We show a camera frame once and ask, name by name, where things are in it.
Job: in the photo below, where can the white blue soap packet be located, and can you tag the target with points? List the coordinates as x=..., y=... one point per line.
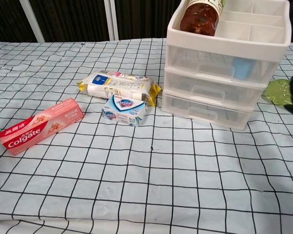
x=123, y=111

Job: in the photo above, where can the white yellow snack pack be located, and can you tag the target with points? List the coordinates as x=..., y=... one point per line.
x=112, y=85

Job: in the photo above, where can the black grid checkered tablecloth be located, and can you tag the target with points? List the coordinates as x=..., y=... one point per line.
x=136, y=182

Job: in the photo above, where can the clear plastic drawer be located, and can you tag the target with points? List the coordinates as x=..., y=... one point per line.
x=180, y=81
x=175, y=104

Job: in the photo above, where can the white compartment tray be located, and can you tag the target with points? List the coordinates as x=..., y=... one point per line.
x=258, y=41

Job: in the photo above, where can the blue foam cube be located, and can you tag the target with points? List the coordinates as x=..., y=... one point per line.
x=243, y=68

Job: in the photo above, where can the white partition post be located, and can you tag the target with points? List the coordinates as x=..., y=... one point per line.
x=34, y=22
x=111, y=19

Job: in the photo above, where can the pink Colgate toothpaste box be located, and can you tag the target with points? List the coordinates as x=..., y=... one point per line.
x=39, y=126

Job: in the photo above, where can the brown tea bottle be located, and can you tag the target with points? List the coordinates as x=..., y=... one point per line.
x=200, y=19

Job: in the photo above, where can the green plastic bottle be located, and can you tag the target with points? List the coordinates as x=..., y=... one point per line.
x=276, y=91

